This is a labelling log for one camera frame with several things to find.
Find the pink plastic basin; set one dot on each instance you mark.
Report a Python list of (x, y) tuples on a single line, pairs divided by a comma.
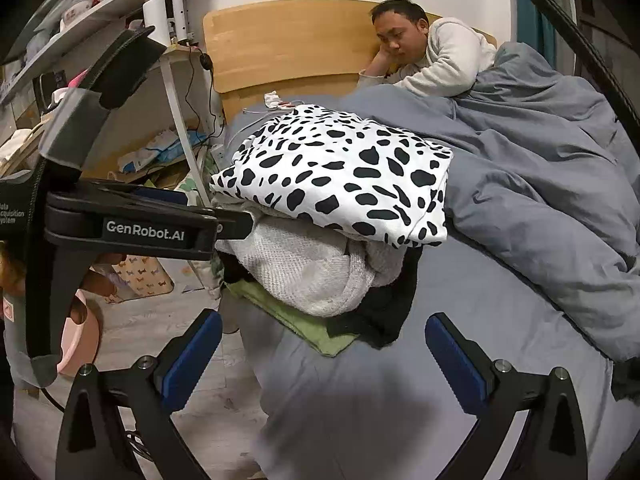
[(80, 342)]

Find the operator left hand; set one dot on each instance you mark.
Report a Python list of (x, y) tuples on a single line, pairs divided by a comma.
[(13, 282)]

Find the grey bed sheet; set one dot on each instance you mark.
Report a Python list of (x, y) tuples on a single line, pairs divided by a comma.
[(389, 413)]

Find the grey duvet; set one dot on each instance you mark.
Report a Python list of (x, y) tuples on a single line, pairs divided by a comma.
[(544, 178)]

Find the white bottle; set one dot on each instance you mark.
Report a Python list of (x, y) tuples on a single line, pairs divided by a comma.
[(154, 15)]

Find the black folded garment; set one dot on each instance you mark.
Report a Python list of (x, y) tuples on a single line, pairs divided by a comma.
[(378, 319)]

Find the sleeping person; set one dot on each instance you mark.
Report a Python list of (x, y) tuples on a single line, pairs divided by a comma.
[(438, 58)]

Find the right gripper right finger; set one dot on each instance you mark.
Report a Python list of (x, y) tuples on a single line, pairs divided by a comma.
[(552, 443)]

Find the olive green folded garment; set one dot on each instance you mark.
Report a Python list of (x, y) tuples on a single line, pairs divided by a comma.
[(312, 330)]

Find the grey white knit garment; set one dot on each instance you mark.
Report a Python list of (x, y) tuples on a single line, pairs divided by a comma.
[(318, 271)]

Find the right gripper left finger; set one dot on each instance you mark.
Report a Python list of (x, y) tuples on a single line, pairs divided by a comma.
[(93, 442)]

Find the white shelf unit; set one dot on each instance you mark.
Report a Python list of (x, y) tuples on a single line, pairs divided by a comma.
[(176, 94)]

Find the wooden headboard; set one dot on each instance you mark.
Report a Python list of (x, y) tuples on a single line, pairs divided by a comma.
[(296, 47)]

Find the white black spotted garment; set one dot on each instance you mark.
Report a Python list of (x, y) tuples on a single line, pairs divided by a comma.
[(344, 173)]

